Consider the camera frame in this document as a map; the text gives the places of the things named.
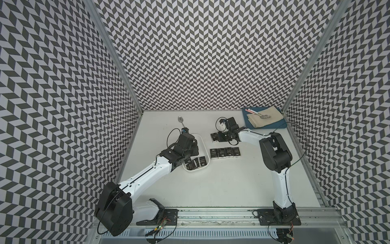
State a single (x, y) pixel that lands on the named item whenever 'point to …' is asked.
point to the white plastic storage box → (203, 151)
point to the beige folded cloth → (255, 118)
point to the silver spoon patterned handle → (181, 119)
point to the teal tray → (280, 123)
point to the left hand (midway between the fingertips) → (195, 147)
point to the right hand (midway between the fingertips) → (217, 138)
